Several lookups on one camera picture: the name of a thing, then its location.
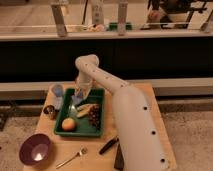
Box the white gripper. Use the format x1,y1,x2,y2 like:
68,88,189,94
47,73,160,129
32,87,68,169
74,77,92,100

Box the green plastic tray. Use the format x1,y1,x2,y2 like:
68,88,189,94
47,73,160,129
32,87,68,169
54,88,105,137

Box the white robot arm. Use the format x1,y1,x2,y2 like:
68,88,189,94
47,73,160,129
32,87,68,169
75,55,169,171

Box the blue glass cup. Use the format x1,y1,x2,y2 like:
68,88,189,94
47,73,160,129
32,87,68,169
51,84,64,110

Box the yellow banana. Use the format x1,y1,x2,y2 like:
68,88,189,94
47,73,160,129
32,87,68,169
77,104,95,118

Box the dark red grapes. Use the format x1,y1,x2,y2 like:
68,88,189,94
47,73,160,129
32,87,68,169
88,105,100,128

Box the small metal cup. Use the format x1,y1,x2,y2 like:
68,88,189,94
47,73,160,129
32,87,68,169
43,105,56,120

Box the orange peach fruit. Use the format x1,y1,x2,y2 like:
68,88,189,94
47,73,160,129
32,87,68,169
62,118,76,131

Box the green box in background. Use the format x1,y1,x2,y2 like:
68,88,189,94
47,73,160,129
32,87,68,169
108,22,132,31

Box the silver fork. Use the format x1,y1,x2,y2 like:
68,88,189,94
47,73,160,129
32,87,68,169
56,148,88,169

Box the purple bowl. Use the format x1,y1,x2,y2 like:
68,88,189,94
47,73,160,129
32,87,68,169
19,133,52,166

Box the black rectangular remote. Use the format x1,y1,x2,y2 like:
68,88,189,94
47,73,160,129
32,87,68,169
114,146,124,171

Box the black machine in background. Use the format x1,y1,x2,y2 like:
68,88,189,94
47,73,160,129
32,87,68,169
147,0,209,29

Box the black handled brush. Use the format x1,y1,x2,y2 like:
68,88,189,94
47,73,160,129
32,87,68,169
99,136,119,155

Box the wooden post left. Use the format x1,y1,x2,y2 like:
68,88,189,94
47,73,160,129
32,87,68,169
51,3,67,37

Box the wooden post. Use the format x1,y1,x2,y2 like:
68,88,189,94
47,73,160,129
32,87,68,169
117,0,128,36
51,3,67,37

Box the wooden post right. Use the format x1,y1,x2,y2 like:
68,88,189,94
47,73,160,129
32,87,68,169
117,0,128,36

